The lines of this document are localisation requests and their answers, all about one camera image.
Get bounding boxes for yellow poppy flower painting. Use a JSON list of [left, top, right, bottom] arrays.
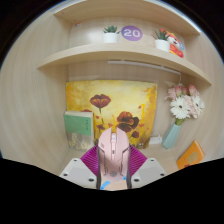
[[65, 79, 158, 150]]

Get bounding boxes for white under-shelf light bar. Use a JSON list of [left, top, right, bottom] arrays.
[[107, 59, 183, 76]]

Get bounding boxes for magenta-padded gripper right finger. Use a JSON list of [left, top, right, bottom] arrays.
[[126, 144, 168, 190]]

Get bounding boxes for pink and white flower bouquet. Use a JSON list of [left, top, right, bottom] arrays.
[[164, 83, 206, 127]]

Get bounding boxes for green and beige book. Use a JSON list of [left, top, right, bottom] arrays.
[[63, 110, 95, 151]]

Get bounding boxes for pink computer mouse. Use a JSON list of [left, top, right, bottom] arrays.
[[96, 127, 132, 192]]

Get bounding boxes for orange book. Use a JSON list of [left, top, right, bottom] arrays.
[[176, 139, 206, 171]]

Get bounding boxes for pale teal faceted vase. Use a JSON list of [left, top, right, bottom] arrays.
[[161, 123, 183, 150]]

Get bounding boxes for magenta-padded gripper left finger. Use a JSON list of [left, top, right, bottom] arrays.
[[59, 144, 102, 190]]

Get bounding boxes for wooden shelf unit with ornaments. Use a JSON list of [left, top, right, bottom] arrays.
[[37, 0, 213, 85]]

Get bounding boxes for white charger block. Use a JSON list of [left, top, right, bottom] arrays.
[[148, 133, 163, 145]]

